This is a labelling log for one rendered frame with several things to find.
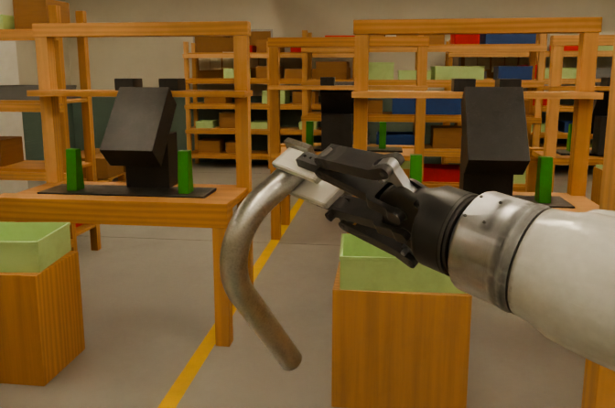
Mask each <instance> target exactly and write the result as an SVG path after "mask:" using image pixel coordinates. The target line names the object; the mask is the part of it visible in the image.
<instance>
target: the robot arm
mask: <svg viewBox="0 0 615 408"><path fill-rule="evenodd" d="M404 161H405V159H404V157H403V156H402V155H401V154H400V153H398V152H394V153H390V154H385V155H383V154H379V153H374V152H370V151H365V150H361V149H356V148H351V147H347V146H342V145H334V144H330V145H329V146H328V147H327V148H326V149H324V150H323V151H322V152H321V153H320V154H319V155H315V154H312V153H309V152H302V151H299V150H296V149H294V148H291V147H289V148H287V150H286V151H285V152H284V153H283V154H281V155H280V156H279V157H278V158H277V159H275V160H274V161H273V162H272V165H273V167H275V168H278V169H280V170H283V171H285V172H287V173H290V174H292V175H295V176H297V177H302V178H304V179H305V180H304V181H303V182H302V183H301V184H299V185H298V186H297V187H296V188H295V189H294V190H293V191H292V192H291V193H289V194H290V195H292V196H295V197H297V198H300V199H303V200H305V201H308V202H310V203H313V204H315V205H317V206H319V207H321V208H323V209H327V210H328V211H327V212H326V213H325V216H326V218H327V219H328V220H329V221H333V220H334V219H335V218H339V219H340V222H339V226H340V228H341V229H343V230H344V231H346V232H348V233H350V234H352V235H354V236H356V237H358V238H360V239H361V240H363V241H365V242H368V243H369V244H371V245H373V246H375V247H377V248H379V249H381V250H383V251H385V252H388V253H390V254H391V255H393V256H395V257H396V258H397V259H399V260H400V261H401V262H403V263H404V264H406V265H407V266H408V267H410V268H415V267H416V265H417V264H418V263H421V264H423V265H424V266H426V267H429V268H431V269H433V270H435V271H438V272H440V273H442V274H445V275H447V276H449V277H450V280H451V282H452V284H453V285H454V286H455V287H457V289H458V290H460V291H462V292H465V293H467V294H469V295H473V296H475V297H477V298H478V299H481V300H483V301H485V302H487V303H490V304H492V305H494V306H497V307H498V308H499V309H500V310H502V311H504V312H507V313H512V314H514V315H516V316H518V317H520V318H522V319H523V320H525V321H526V322H528V323H529V324H531V325H532V326H533V327H535V328H536V329H537V330H538V331H539V332H541V333H542V334H543V335H544V336H545V337H547V338H549V339H551V340H552V341H554V342H555V343H557V344H558V345H560V346H562V347H564V348H566V349H568V350H570V351H572V352H574V353H576V354H577V355H579V356H582V357H584V358H586V359H588V360H591V361H593V362H595V363H597V364H599V365H601V366H603V367H605V368H608V369H610V370H614V371H615V211H614V210H605V209H593V210H590V211H587V212H572V211H563V210H560V209H552V208H550V207H548V206H547V205H544V204H540V203H533V202H530V201H527V200H524V199H518V198H516V197H512V196H509V195H506V194H502V193H500V192H497V191H488V192H484V193H482V194H480V195H478V194H475V193H471V192H468V191H466V190H463V189H460V188H454V187H451V186H443V187H438V188H428V187H426V186H425V185H423V184H422V183H420V182H419V181H417V180H415V179H413V178H408V177H407V175H406V174H405V172H404V170H403V169H402V168H401V167H400V165H402V164H403V162H404ZM322 180H324V181H322ZM325 181H326V182H325ZM344 191H346V192H348V193H350V194H352V195H353V196H355V197H357V198H355V197H352V196H348V195H344V196H343V197H341V195H342V194H343V193H344ZM353 223H357V224H356V225H353Z"/></svg>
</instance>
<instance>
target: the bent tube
mask: <svg viewBox="0 0 615 408"><path fill-rule="evenodd" d="M284 142H285V145H286V149H287V148H289V147H291V148H294V149H296V150H299V151H302V152H309V153H312V154H315V151H314V149H313V146H312V145H309V144H306V143H303V142H300V141H298V140H295V139H292V138H289V137H288V138H287V139H286V140H285V141H284ZM304 180H305V179H304V178H302V177H297V176H295V175H292V174H290V173H287V172H285V171H283V170H280V169H278V168H277V169H276V170H275V171H274V172H273V173H272V174H270V175H269V176H268V177H267V178H266V179H265V180H263V181H262V182H261V183H260V184H259V185H258V186H256V187H255V188H254V189H253V190H252V191H251V192H250V193H249V194H248V195H247V196H246V197H245V198H244V200H243V201H242V203H241V204H240V205H239V207H238V208H237V210H236V211H235V212H234V214H233V215H232V218H231V220H230V222H229V224H228V227H227V229H226V232H225V234H224V237H223V241H222V245H221V255H220V273H221V282H222V285H223V288H224V291H225V293H226V295H227V296H228V297H229V299H230V300H231V302H232V303H233V305H234V306H235V307H236V309H237V310H238V311H239V313H240V314H241V315H242V316H243V318H244V319H245V321H246V322H247V323H248V325H249V326H250V327H251V329H252V330H253V331H254V333H255V334H256V335H257V337H258V338H259V339H260V340H261V341H262V342H263V344H264V345H265V346H266V348H267V349H268V350H269V352H270V353H271V354H272V356H273V357H274V358H275V360H276V361H277V363H278V364H279V365H280V366H281V368H282V369H283V370H287V371H290V370H294V369H296V368H297V367H298V366H299V364H300V363H301V360H302V355H301V353H300V352H299V350H298V349H297V347H296V345H295V344H294V343H293V341H292V340H291V338H290V337H289V336H288V335H287V333H286V332H285V330H284V329H283V327H282V326H281V325H280V323H279V322H278V320H277V319H276V317H275V316H274V314H273V313H272V311H271V310H270V308H269V307H268V306H267V304H266V303H265V301H264V300H263V298H262V297H261V296H260V295H259V293H258V292H257V290H256V289H255V288H254V286H253V284H252V282H251V280H250V277H249V274H248V255H249V251H250V247H251V243H252V240H253V238H254V235H255V233H256V231H257V229H258V227H259V226H260V224H261V222H262V221H263V219H264V218H265V216H266V215H267V214H268V213H269V212H270V211H271V210H272V209H273V208H274V207H275V206H276V205H277V204H278V203H280V202H281V201H282V200H283V199H284V198H285V197H286V196H287V195H288V194H289V193H291V192H292V191H293V190H294V189H295V188H296V187H297V186H298V185H299V184H301V183H302V182H303V181H304Z"/></svg>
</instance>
